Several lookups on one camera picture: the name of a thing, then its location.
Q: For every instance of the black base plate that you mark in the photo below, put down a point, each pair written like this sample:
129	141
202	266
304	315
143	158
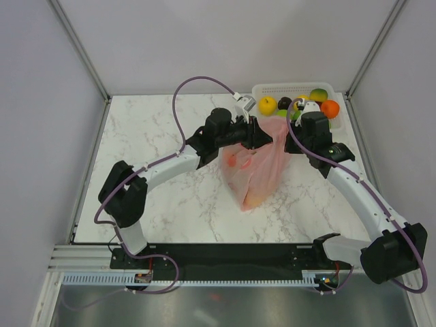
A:
219	261

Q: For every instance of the green fake apple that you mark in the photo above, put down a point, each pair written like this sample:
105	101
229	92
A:
282	113

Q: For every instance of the left aluminium frame post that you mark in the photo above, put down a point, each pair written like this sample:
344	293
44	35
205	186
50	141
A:
79	48

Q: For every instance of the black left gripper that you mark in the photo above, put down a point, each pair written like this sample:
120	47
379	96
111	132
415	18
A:
255	137

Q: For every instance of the right aluminium frame post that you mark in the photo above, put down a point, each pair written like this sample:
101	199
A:
382	35

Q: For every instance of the yellow green fake mango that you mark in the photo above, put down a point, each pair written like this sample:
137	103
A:
318	95

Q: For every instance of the yellow fake apple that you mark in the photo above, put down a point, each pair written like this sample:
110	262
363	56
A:
267	106

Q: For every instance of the yellow fake fruit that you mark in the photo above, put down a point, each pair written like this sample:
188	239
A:
252	201

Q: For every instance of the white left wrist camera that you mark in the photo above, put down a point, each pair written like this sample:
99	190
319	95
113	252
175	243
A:
244	105

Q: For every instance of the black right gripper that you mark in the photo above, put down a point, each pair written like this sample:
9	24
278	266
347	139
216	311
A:
289	147

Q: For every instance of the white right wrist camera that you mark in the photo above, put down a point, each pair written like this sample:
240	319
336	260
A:
310	106

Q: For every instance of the aluminium frame post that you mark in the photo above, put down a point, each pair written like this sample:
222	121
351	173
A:
382	35
79	48

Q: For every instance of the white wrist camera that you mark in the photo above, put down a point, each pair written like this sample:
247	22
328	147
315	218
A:
310	106
244	105

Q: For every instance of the yellow fake lemon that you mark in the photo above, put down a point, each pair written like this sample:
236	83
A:
301	100

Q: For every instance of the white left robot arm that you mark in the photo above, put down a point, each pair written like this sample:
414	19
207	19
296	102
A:
123	195

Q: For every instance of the dark purple fake fruit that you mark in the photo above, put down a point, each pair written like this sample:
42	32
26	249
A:
284	103

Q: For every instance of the orange fake orange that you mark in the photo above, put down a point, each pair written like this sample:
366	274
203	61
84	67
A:
330	108

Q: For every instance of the white cable duct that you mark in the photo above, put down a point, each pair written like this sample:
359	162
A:
134	280

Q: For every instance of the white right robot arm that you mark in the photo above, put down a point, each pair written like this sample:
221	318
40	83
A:
396	248

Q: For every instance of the green fake lime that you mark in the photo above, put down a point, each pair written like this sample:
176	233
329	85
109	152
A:
296	115

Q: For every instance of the pink plastic bag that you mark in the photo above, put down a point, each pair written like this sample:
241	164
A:
258	171

